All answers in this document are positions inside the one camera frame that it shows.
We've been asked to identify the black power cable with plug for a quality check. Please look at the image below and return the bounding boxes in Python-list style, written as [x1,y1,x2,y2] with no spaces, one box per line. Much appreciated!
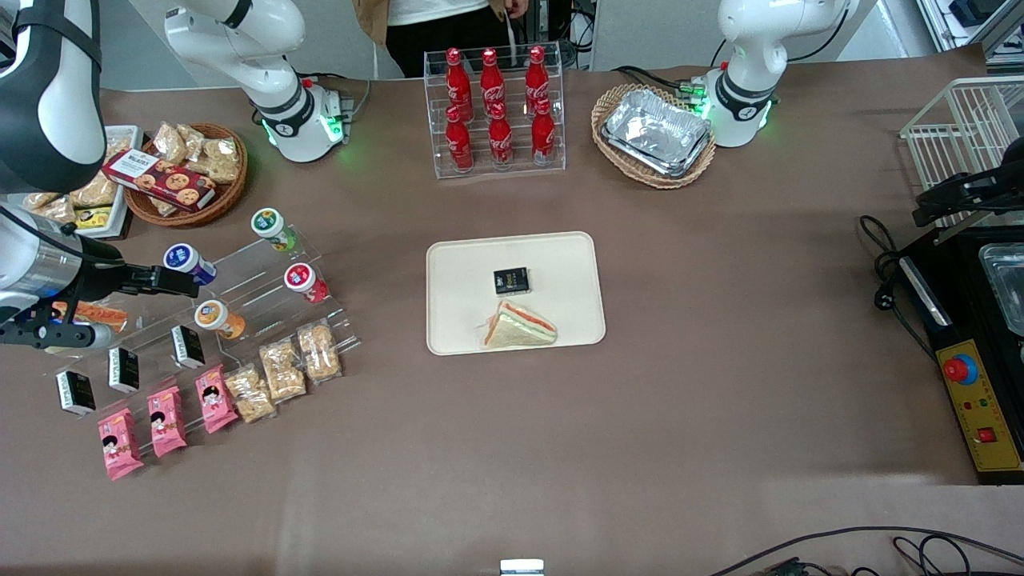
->
[858,214,938,362]

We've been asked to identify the stacked foil trays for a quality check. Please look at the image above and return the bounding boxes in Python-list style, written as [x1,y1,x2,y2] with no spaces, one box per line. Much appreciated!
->
[601,88,714,179]

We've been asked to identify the red emergency stop button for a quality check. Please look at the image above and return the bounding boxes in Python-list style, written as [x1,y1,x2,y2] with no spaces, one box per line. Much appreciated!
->
[942,354,979,386]

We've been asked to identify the clear acrylic bottle rack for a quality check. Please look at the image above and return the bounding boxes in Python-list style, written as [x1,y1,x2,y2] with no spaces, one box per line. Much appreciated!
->
[423,42,567,181]

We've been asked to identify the green gum bottle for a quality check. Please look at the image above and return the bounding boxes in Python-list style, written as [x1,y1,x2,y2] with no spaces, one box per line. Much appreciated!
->
[250,207,298,254]

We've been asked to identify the wrapped triangle sandwich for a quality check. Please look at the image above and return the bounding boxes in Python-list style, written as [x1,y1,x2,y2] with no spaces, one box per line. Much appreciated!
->
[50,299,130,334]
[482,299,559,350]

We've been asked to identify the red cookie box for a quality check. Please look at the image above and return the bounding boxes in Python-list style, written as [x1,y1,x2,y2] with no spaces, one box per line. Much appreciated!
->
[101,148,218,214]

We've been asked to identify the black sealing machine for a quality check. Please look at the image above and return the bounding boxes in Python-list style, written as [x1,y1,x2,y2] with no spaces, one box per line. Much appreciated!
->
[896,224,1024,486]

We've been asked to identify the white rectangular snack tray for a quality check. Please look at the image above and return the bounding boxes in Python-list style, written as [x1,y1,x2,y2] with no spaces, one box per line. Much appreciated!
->
[6,125,144,241]

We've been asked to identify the clear-wrapped nut brittle pack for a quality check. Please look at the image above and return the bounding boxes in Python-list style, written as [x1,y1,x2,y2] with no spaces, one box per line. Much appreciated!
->
[224,363,278,425]
[296,320,344,384]
[258,338,307,403]

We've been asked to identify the red cola bottle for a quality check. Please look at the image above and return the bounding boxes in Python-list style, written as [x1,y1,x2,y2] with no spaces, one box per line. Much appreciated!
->
[479,47,507,118]
[444,105,475,174]
[530,97,557,166]
[444,47,474,122]
[523,45,552,114]
[487,101,515,170]

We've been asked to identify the black floor cables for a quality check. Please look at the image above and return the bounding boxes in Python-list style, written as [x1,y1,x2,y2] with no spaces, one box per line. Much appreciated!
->
[707,525,1024,576]

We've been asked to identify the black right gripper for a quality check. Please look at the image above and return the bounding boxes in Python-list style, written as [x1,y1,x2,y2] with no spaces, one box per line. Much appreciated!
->
[76,238,199,304]

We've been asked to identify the red gum bottle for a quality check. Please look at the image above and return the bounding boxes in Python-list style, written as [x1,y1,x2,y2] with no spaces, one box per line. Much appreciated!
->
[283,262,330,306]

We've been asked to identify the black arm base cable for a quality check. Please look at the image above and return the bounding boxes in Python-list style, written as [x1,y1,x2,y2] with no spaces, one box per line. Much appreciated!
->
[611,64,706,98]

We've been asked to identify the metal frame shelf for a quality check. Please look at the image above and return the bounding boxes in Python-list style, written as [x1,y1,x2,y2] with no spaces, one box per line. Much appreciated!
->
[918,0,1024,70]

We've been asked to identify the clear container in machine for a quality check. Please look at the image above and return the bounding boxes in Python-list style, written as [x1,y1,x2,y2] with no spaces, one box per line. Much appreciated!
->
[978,243,1024,338]

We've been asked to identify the white wire rack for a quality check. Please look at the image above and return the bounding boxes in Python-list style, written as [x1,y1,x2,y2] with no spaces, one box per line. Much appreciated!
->
[899,75,1024,234]

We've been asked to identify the beige plastic tray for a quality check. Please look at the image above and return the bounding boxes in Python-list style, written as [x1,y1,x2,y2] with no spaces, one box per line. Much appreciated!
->
[426,231,607,356]

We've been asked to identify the pink snack packet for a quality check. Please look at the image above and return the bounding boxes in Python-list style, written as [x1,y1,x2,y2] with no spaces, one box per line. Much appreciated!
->
[194,364,240,435]
[146,385,188,459]
[97,406,146,482]

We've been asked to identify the light wicker basket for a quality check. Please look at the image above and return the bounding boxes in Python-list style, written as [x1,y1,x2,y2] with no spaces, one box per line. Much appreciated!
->
[590,82,718,190]

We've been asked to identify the clear acrylic stepped stand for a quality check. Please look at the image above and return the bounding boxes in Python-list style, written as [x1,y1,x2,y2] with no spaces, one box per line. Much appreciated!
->
[210,226,362,377]
[44,272,241,449]

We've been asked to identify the black machine lever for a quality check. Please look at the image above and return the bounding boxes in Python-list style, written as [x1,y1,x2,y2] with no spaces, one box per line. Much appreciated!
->
[913,138,1024,230]

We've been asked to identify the orange gum bottle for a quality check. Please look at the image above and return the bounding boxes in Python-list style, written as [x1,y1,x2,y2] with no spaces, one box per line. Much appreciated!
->
[194,299,247,342]

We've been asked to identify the blue gum bottle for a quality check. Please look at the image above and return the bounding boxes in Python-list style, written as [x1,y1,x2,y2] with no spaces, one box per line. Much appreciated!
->
[163,243,218,287]

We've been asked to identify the yellow control panel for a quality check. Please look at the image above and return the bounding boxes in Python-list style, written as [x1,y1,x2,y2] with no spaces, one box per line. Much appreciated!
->
[935,339,1024,474]

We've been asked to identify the brown wicker basket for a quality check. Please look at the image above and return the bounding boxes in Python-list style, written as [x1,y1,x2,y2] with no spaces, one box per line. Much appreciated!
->
[123,122,250,230]

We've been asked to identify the small black white box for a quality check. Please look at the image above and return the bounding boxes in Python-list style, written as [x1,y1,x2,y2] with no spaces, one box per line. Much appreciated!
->
[107,346,141,394]
[54,369,98,418]
[170,324,206,370]

